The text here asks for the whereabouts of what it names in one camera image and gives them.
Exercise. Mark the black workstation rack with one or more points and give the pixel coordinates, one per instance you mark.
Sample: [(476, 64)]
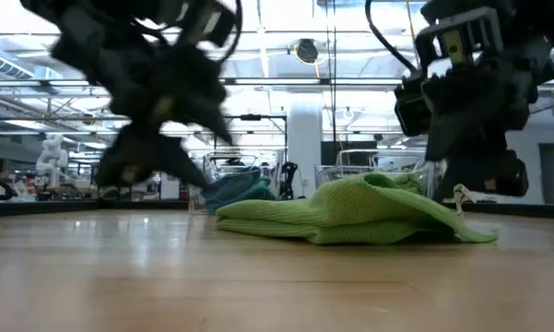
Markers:
[(85, 177)]

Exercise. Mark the clear plastic bin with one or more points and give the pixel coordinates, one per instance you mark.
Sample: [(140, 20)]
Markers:
[(332, 173), (198, 193)]

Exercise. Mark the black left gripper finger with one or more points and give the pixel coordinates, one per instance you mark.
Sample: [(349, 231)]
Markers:
[(156, 159), (207, 122)]

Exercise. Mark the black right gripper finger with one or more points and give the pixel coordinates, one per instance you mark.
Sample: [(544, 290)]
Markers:
[(465, 129), (465, 177)]

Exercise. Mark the white robot figure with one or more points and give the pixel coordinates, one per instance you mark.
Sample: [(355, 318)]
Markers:
[(51, 157)]

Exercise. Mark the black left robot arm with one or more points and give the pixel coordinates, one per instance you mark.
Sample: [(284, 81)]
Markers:
[(87, 32)]

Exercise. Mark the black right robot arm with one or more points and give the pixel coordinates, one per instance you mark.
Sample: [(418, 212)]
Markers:
[(525, 18)]

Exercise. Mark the white building pillar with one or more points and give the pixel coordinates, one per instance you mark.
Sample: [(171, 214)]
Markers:
[(304, 138)]

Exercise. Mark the black metal rig frame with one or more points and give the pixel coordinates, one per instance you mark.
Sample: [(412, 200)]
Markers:
[(258, 117)]

